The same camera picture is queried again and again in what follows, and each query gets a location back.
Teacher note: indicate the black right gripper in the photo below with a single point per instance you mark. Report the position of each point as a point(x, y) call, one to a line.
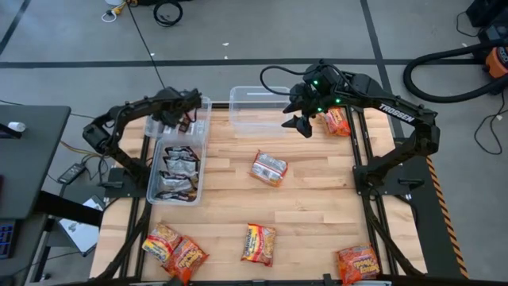
point(311, 101)

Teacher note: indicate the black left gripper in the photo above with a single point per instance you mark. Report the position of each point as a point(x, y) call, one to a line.
point(182, 101)

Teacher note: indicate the orange Saucy Noods pack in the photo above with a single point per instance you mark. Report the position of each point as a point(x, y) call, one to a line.
point(357, 264)
point(336, 121)
point(186, 260)
point(269, 168)

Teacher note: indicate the yellow red Maruchan ramen pack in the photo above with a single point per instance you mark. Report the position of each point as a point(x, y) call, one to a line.
point(158, 240)
point(259, 245)

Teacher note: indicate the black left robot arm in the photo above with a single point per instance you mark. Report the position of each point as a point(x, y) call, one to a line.
point(131, 109)

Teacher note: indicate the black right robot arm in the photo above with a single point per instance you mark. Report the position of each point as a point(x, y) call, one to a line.
point(397, 113)

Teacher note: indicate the black Maruchan noodle pack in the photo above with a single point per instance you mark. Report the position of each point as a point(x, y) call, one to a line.
point(180, 166)
point(180, 151)
point(174, 182)
point(176, 195)

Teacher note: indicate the small clear plastic bin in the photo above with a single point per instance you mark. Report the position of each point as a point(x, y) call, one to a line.
point(204, 119)

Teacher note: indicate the clear plastic bin with label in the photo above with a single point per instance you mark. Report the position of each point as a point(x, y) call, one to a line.
point(258, 115)

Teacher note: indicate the long clear plastic bin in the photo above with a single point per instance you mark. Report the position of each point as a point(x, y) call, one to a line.
point(152, 182)

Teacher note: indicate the black power adapter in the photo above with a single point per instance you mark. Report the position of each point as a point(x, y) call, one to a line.
point(71, 173)

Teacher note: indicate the black desk crossbar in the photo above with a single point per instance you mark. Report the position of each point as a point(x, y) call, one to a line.
point(67, 206)

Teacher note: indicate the white laptop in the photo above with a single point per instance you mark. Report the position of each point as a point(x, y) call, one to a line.
point(79, 236)

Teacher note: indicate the black desk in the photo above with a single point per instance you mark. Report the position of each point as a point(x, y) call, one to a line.
point(28, 167)

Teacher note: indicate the white roll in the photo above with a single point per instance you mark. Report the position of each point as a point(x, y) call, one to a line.
point(16, 126)

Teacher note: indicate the black platform with hazard stripe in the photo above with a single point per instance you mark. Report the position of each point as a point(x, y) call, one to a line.
point(428, 222)

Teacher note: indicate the orange vacuum cleaner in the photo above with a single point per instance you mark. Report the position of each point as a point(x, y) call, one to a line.
point(498, 63)

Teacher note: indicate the keyboard with blue keys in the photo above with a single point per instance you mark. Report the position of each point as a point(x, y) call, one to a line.
point(6, 240)

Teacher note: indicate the black equipment case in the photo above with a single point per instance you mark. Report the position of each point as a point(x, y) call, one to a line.
point(488, 12)

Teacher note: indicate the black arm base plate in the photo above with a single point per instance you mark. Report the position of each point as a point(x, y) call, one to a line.
point(401, 182)
point(119, 186)

